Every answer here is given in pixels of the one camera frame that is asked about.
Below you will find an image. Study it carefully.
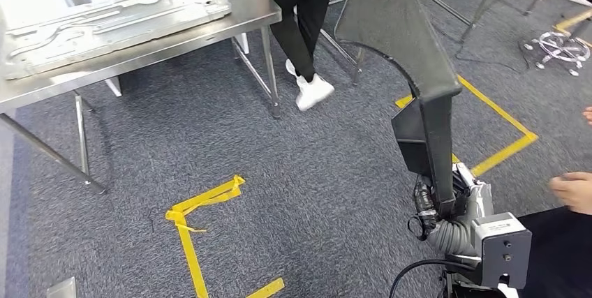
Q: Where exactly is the person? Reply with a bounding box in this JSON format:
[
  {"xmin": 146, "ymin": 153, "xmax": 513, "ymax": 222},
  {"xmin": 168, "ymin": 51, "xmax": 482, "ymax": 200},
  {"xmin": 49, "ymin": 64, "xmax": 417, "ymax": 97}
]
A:
[
  {"xmin": 262, "ymin": 0, "xmax": 343, "ymax": 113},
  {"xmin": 517, "ymin": 106, "xmax": 592, "ymax": 298}
]

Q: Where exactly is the stamped silver metal plate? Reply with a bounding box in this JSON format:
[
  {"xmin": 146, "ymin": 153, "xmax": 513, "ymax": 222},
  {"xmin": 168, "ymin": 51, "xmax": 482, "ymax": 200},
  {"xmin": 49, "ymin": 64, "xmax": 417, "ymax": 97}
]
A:
[{"xmin": 2, "ymin": 0, "xmax": 232, "ymax": 80}]

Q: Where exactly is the stainless steel workbench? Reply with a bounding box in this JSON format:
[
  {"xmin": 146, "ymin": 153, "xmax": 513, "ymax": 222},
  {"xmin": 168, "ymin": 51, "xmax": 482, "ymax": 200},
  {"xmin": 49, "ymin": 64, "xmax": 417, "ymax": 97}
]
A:
[{"xmin": 0, "ymin": 0, "xmax": 283, "ymax": 195}]

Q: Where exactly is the crumpled yellow floor tape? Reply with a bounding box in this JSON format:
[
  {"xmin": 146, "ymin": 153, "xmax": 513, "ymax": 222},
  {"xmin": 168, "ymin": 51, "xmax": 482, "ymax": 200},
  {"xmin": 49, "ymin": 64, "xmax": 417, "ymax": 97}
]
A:
[{"xmin": 165, "ymin": 174, "xmax": 286, "ymax": 298}]

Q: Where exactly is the yellow floor tape square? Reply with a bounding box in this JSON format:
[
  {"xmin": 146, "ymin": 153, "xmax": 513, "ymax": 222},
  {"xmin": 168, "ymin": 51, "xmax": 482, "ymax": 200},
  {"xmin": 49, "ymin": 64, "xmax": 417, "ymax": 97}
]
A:
[{"xmin": 395, "ymin": 73, "xmax": 540, "ymax": 179}]

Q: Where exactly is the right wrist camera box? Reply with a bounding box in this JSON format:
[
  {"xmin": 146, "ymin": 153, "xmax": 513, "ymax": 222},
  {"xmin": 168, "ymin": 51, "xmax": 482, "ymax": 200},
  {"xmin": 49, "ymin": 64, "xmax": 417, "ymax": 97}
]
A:
[{"xmin": 471, "ymin": 212, "xmax": 533, "ymax": 290}]

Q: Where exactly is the black plastic frame panel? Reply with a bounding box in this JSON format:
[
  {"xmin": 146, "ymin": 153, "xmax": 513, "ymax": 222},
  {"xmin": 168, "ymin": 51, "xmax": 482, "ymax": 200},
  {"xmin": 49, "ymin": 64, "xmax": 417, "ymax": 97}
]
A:
[{"xmin": 334, "ymin": 0, "xmax": 464, "ymax": 219}]

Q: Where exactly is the chrome chair base with casters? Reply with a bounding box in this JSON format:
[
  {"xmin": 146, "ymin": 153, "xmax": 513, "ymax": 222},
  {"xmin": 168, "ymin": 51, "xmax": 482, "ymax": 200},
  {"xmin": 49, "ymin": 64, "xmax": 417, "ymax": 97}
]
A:
[{"xmin": 522, "ymin": 31, "xmax": 592, "ymax": 77}]

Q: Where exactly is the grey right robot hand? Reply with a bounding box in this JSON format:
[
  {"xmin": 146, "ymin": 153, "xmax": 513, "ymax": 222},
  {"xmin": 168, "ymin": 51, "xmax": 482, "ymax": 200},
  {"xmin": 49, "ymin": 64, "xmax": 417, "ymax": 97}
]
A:
[{"xmin": 413, "ymin": 161, "xmax": 494, "ymax": 237}]

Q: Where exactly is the yellow floor tape strip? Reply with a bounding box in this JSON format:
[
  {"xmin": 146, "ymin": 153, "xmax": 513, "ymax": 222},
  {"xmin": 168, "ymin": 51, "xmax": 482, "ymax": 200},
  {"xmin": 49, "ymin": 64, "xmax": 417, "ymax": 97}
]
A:
[{"xmin": 552, "ymin": 9, "xmax": 592, "ymax": 48}]

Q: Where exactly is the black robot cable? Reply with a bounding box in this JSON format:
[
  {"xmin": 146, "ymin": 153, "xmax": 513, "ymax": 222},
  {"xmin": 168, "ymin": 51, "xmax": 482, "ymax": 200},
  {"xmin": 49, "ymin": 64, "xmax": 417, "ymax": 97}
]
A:
[{"xmin": 388, "ymin": 258, "xmax": 478, "ymax": 298}]

